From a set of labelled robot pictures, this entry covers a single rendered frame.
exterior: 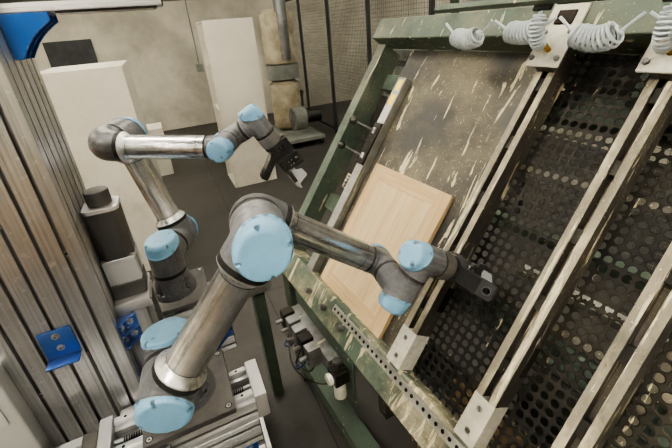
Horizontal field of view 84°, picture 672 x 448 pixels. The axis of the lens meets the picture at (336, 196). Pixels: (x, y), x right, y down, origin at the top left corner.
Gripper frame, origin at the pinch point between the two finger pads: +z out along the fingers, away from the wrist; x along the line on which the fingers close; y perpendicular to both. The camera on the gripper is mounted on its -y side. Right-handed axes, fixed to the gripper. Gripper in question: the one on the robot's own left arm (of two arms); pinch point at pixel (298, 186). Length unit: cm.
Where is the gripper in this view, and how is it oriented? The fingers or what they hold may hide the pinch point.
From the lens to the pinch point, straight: 145.4
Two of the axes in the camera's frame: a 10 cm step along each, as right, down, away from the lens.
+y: 7.7, -6.3, 1.0
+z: 5.0, 6.9, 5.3
